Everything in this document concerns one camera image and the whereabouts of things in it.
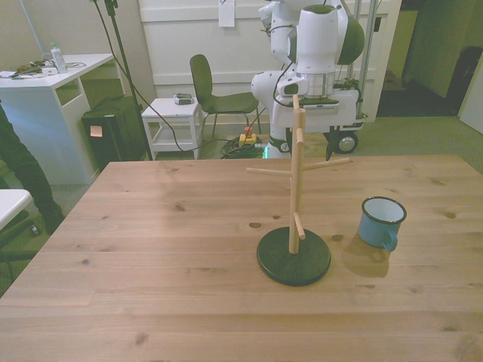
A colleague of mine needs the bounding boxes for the aluminium profile post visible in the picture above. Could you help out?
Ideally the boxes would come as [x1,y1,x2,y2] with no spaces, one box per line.
[356,0,380,122]

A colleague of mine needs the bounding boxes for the black office chair base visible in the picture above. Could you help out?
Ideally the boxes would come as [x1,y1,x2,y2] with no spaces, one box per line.
[0,209,41,282]

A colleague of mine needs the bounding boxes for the tools clutter pile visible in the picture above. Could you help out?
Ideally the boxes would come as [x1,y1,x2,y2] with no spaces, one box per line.
[8,59,43,79]

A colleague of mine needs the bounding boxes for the dark plastic chair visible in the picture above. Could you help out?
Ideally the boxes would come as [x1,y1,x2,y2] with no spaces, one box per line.
[189,54,261,149]

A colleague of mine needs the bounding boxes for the black computer case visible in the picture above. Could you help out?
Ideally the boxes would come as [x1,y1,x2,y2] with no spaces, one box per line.
[80,97,150,171]

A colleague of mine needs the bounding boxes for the yellow emergency stop button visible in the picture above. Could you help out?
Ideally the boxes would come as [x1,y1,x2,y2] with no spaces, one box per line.
[238,127,258,149]

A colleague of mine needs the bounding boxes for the black tripod stand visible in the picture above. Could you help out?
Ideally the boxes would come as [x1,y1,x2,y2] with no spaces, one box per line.
[88,0,154,162]

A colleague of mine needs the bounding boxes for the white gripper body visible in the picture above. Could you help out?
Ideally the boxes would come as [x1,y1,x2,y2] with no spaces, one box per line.
[271,88,360,134]

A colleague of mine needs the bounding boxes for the white side table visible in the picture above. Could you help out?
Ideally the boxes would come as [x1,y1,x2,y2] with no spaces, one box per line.
[141,97,203,161]

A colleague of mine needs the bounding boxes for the blue enamel mug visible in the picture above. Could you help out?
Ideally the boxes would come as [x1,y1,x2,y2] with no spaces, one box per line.
[357,195,408,253]

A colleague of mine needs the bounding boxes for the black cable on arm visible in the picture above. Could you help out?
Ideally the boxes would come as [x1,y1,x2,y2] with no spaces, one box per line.
[260,20,300,105]

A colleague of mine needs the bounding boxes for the wooden mug tree black base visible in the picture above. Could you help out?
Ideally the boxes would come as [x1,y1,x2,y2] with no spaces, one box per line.
[245,94,351,287]

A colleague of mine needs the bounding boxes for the person leg dark trousers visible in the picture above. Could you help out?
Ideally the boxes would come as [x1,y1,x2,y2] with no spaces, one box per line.
[0,98,66,235]

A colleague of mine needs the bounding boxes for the clear plastic bottle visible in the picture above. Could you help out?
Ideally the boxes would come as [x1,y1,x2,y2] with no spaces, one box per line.
[50,41,69,75]

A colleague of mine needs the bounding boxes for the long black floor cable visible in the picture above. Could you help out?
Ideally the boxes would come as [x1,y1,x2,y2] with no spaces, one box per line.
[93,0,242,153]

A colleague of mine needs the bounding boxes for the coiled dark cable bundle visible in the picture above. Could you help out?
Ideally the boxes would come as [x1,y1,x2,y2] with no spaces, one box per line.
[220,137,269,160]

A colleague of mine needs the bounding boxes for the white seat edge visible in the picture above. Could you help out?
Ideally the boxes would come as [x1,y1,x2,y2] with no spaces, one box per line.
[0,188,32,230]

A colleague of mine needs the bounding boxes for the white desk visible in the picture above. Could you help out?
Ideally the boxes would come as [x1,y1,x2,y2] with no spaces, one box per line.
[0,53,126,186]

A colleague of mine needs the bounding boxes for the white paper sheet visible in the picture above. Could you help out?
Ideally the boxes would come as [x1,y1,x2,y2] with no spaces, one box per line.
[218,0,235,28]

